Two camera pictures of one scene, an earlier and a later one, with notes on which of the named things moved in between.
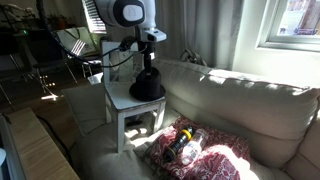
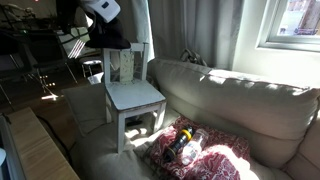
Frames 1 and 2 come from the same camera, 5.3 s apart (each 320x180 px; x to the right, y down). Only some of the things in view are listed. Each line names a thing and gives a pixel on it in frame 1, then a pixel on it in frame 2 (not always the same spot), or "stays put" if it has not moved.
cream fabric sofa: [279, 122] stays put
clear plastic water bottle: [194, 146] stays put
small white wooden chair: [119, 65] stays put
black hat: [148, 85] -> [108, 35]
